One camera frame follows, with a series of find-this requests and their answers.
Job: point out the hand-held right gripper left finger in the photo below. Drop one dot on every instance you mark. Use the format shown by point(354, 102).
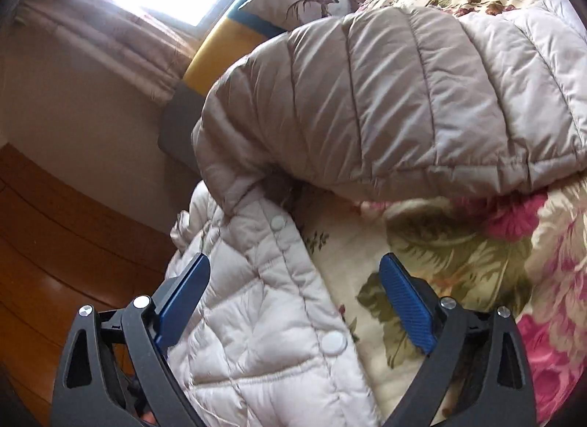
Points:
point(182, 301)

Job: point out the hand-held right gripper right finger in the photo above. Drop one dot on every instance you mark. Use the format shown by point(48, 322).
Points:
point(408, 304)

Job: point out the beige quilted puffer jacket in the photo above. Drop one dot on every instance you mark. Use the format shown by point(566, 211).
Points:
point(390, 101)

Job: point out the floral quilt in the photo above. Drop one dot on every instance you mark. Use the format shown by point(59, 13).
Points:
point(463, 248)

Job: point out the yellow and blue cushion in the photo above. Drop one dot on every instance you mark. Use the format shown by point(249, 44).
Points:
point(220, 41)

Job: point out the beige curtain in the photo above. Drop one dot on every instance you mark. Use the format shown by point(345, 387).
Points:
point(114, 41)

